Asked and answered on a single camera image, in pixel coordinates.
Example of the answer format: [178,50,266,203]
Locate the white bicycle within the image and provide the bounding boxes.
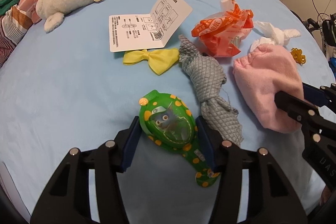
[291,0,336,77]

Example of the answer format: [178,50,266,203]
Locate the pink cloth hat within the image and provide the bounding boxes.
[233,44,303,134]

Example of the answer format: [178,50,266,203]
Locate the orange crumpled plastic wrapper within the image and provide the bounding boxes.
[191,0,253,57]

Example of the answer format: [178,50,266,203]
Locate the brown gold hair tie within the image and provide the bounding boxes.
[290,47,307,65]

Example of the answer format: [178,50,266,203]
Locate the white instruction leaflet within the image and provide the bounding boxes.
[109,0,193,53]

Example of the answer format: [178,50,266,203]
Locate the small white knotted tissue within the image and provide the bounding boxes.
[249,21,301,52]

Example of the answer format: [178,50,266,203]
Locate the person right hand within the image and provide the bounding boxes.
[319,186,332,206]

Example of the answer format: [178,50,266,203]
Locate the striped folded clothes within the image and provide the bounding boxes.
[0,5,33,67]

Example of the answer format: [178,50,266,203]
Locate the grey knotted mesh cloth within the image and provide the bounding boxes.
[179,35,243,146]

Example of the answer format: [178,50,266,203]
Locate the green toy watch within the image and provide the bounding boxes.
[138,90,220,188]

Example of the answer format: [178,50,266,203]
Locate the yellow bow tie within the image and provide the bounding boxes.
[122,48,179,75]

